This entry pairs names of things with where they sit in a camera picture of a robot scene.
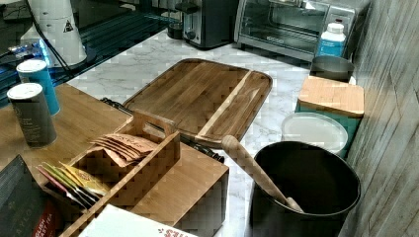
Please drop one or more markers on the wooden drawer cabinet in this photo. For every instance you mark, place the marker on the wooden drawer cabinet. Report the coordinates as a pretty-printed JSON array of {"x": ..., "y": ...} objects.
[{"x": 191, "y": 196}]

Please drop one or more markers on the colourful tea bag packets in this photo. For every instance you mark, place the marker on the colourful tea bag packets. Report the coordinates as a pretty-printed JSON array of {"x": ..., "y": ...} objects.
[{"x": 77, "y": 185}]

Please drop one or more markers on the grey cylindrical tin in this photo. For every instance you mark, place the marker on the grey cylindrical tin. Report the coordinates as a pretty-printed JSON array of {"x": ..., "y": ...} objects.
[{"x": 33, "y": 115}]

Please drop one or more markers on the wooden rolling pin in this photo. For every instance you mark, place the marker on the wooden rolling pin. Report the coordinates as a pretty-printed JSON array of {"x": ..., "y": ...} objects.
[{"x": 247, "y": 163}]

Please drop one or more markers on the brown tea bag packets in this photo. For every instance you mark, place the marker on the brown tea bag packets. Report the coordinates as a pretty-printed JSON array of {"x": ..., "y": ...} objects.
[{"x": 124, "y": 149}]

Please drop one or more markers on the white red-print box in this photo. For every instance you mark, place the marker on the white red-print box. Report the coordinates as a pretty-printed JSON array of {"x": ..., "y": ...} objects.
[{"x": 117, "y": 222}]

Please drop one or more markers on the clear jar with white lid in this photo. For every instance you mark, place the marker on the clear jar with white lid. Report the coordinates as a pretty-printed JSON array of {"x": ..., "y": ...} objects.
[{"x": 315, "y": 129}]

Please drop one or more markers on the silver toaster oven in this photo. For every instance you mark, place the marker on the silver toaster oven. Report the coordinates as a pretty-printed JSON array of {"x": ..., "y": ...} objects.
[{"x": 294, "y": 27}]

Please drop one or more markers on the black toaster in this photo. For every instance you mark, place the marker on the black toaster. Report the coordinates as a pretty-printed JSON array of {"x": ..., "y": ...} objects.
[{"x": 208, "y": 23}]

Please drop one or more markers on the teal box with wooden lid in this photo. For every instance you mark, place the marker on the teal box with wooden lid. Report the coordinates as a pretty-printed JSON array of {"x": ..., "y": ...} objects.
[{"x": 341, "y": 101}]

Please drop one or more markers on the white blue-label bottle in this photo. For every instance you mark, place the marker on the white blue-label bottle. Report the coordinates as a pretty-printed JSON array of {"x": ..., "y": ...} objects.
[{"x": 332, "y": 40}]

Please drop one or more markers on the wooden cutting board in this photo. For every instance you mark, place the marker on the wooden cutting board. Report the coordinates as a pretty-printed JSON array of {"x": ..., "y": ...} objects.
[{"x": 207, "y": 100}]

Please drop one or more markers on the wooden tea caddy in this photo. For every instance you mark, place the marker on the wooden tea caddy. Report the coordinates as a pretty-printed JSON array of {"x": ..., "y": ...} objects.
[{"x": 130, "y": 184}]

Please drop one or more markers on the blue cylindrical tin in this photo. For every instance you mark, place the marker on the blue cylindrical tin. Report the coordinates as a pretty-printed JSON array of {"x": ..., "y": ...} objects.
[{"x": 36, "y": 71}]

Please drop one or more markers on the dark grey metal canister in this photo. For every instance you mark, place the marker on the dark grey metal canister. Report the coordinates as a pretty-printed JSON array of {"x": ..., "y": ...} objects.
[{"x": 332, "y": 67}]

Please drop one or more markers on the black tea box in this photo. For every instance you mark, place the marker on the black tea box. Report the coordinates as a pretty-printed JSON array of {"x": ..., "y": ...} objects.
[{"x": 25, "y": 209}]

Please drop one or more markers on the black utensil crock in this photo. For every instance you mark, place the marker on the black utensil crock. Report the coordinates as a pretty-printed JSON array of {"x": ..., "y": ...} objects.
[{"x": 322, "y": 184}]

